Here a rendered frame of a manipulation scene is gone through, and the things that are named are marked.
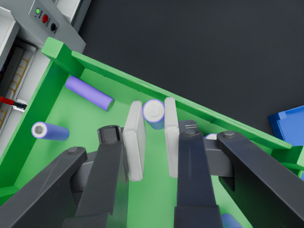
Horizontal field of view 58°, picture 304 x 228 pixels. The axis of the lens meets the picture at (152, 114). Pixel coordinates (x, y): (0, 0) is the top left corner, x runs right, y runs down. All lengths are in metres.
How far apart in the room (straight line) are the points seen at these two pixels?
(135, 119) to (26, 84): 0.64
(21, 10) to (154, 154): 0.42
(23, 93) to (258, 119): 0.66
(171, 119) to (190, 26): 0.77
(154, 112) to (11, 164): 0.22
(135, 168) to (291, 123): 0.77
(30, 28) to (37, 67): 0.15
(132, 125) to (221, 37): 0.78
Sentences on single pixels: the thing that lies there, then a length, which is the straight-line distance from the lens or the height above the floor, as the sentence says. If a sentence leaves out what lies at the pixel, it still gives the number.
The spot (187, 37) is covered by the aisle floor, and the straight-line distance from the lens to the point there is 0.91.
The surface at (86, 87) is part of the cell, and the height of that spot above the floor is 0.50.
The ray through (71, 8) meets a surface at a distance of 0.83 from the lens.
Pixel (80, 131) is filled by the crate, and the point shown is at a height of 0.48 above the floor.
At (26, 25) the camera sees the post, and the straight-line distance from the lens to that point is 0.67.
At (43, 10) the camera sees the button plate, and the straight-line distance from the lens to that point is 0.70.
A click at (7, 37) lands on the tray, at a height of 0.34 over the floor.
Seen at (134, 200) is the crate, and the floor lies 0.48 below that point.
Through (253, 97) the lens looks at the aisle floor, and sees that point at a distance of 0.88.
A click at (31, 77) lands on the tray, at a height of 0.15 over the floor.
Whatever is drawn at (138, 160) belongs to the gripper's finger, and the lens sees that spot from 0.15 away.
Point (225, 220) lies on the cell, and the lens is 0.33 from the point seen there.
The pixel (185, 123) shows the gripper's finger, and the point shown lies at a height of 0.66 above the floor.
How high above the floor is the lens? 0.83
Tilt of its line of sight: 81 degrees down
